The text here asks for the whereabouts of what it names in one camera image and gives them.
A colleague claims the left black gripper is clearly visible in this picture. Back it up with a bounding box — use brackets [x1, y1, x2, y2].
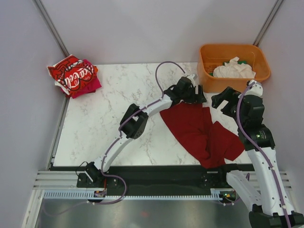
[180, 85, 206, 105]

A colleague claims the dark red t shirt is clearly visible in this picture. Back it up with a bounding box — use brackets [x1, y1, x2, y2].
[160, 103, 245, 169]

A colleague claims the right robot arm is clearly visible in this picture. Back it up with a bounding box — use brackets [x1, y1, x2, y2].
[211, 80, 304, 228]

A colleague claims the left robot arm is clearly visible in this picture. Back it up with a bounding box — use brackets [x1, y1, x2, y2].
[85, 74, 207, 187]

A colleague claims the orange plastic bin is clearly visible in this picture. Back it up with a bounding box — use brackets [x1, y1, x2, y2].
[197, 44, 271, 93]

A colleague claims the green cloth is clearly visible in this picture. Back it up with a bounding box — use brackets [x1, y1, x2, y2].
[223, 60, 247, 66]

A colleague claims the pink folded t shirt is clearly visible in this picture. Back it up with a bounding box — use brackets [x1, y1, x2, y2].
[69, 59, 102, 99]

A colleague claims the red coca cola t shirt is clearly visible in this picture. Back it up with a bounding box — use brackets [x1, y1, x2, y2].
[55, 60, 98, 95]

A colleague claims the red white patterned t shirt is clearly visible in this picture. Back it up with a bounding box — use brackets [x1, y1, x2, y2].
[47, 55, 79, 81]

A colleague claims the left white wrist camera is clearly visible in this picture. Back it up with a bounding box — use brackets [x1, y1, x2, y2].
[186, 74, 198, 81]

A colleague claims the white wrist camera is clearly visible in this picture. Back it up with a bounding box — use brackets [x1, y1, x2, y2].
[245, 79, 263, 97]
[186, 74, 198, 81]

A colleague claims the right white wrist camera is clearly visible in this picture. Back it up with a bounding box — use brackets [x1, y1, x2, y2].
[245, 79, 263, 97]

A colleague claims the right aluminium corner post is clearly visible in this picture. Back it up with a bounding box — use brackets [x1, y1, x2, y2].
[253, 0, 285, 47]

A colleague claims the aluminium corner post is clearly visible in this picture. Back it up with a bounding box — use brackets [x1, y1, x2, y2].
[32, 0, 70, 57]
[253, 0, 285, 47]

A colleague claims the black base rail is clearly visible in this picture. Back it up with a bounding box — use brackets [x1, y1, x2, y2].
[76, 163, 254, 196]

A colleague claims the white slotted cable duct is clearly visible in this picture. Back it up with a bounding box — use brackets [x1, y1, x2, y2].
[43, 189, 236, 201]

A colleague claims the left aluminium corner post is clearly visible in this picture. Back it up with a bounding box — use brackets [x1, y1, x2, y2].
[32, 0, 70, 57]

